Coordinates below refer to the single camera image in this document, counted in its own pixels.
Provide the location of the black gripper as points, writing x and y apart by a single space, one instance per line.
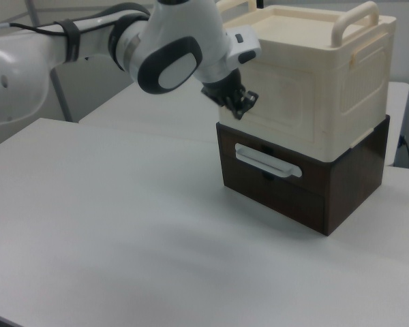
225 86

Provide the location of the cream cabinet door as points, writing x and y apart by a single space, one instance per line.
279 105

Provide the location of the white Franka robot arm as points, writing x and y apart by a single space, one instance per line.
88 58

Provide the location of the cream plastic cabinet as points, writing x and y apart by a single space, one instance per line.
358 85

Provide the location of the dark brown drawer box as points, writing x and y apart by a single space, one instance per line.
354 190

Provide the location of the grey metal partition post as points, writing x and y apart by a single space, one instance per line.
62 95

